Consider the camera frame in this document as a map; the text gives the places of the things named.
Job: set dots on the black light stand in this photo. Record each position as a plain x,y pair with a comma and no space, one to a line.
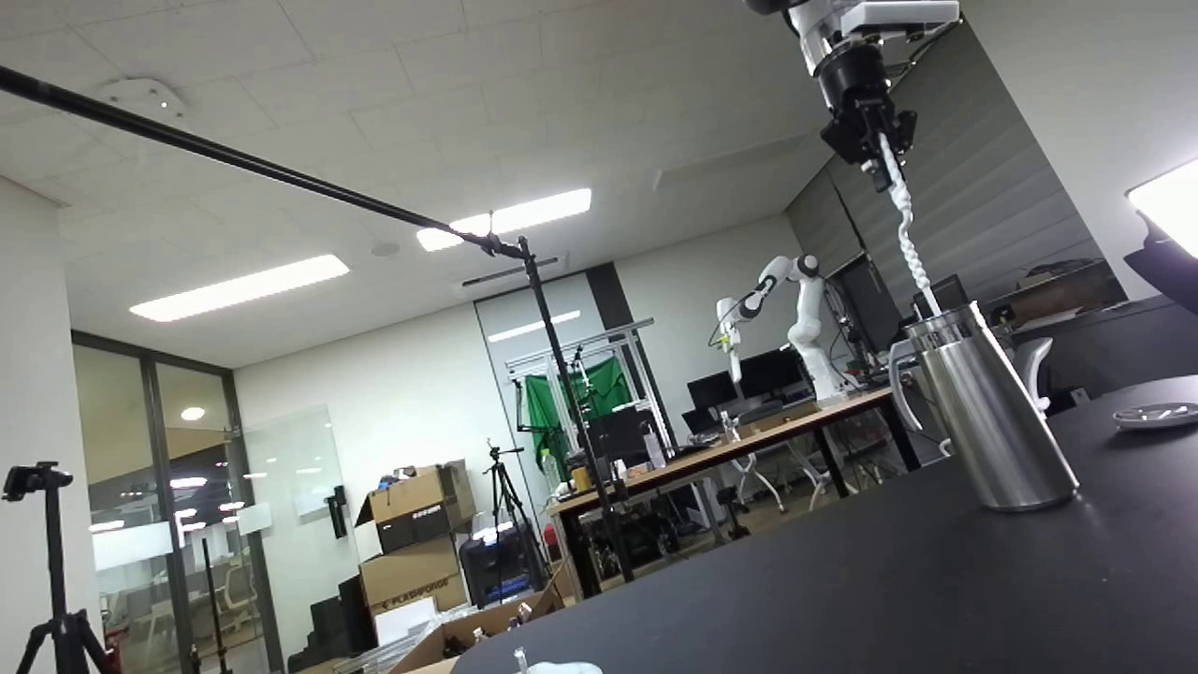
568,397

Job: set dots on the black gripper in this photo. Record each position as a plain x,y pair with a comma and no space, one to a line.
855,82

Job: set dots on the small black tripod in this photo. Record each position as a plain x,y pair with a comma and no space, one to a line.
505,493

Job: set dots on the rectangular ceiling light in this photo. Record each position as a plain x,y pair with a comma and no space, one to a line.
236,290
505,220

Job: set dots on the round ceiling smoke detector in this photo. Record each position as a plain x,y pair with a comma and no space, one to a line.
138,98

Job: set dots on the stainless steel flask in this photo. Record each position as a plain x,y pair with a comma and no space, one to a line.
997,426

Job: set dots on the black boom pole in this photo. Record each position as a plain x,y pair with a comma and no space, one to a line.
248,164

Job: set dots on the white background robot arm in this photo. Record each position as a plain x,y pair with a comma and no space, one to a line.
809,319

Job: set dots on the black computer monitor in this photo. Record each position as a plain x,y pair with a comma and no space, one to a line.
772,374
714,390

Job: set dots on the closed cardboard box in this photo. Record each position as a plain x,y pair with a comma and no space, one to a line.
416,502
412,573

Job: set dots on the grey flask lid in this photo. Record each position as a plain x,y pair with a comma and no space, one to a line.
1162,416

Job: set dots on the black tripod with camera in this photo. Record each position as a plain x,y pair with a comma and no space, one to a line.
54,547

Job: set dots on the wooden desk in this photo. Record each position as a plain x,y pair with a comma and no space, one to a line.
714,456

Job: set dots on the bright light panel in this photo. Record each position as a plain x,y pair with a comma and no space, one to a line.
1172,206

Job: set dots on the green cloth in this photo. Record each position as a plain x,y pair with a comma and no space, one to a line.
539,416
609,389

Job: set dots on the open cardboard box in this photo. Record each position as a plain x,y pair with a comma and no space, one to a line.
480,626

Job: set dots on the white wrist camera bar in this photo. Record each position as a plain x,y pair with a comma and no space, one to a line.
900,15

